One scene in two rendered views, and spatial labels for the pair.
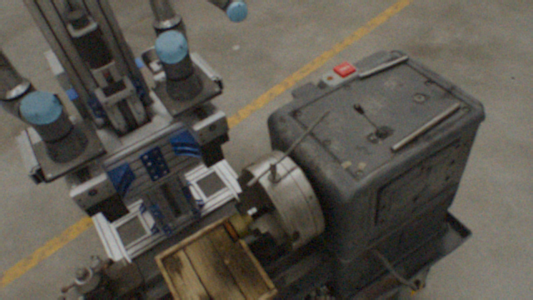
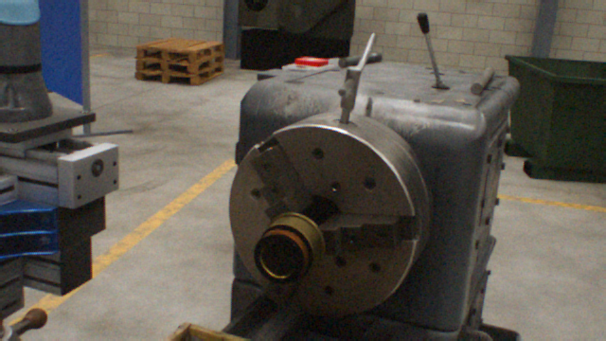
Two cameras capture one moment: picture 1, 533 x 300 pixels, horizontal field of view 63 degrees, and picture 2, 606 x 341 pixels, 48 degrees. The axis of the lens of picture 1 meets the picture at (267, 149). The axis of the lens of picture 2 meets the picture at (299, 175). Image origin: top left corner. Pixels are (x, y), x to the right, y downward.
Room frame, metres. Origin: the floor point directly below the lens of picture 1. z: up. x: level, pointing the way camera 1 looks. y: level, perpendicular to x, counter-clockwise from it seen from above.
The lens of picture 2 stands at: (0.12, 0.76, 1.46)
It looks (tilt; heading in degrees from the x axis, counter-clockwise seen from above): 17 degrees down; 316
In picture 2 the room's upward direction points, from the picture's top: 4 degrees clockwise
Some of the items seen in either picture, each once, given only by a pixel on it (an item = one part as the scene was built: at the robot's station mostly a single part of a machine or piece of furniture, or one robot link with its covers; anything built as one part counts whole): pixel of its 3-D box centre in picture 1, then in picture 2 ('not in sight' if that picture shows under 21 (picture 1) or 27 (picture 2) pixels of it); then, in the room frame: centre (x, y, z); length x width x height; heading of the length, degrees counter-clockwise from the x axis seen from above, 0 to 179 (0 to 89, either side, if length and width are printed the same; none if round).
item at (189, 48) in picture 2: not in sight; (182, 60); (7.76, -4.39, 0.22); 1.25 x 0.86 x 0.44; 126
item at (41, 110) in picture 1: (44, 114); not in sight; (1.19, 0.73, 1.33); 0.13 x 0.12 x 0.14; 47
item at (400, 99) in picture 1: (369, 147); (384, 167); (1.00, -0.36, 1.06); 0.59 x 0.48 x 0.39; 114
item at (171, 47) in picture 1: (173, 53); (4, 24); (1.41, 0.28, 1.33); 0.13 x 0.12 x 0.14; 4
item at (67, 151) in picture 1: (62, 137); not in sight; (1.19, 0.73, 1.21); 0.15 x 0.15 x 0.10
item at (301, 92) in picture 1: (307, 94); (282, 80); (1.14, -0.17, 1.24); 0.09 x 0.08 x 0.03; 114
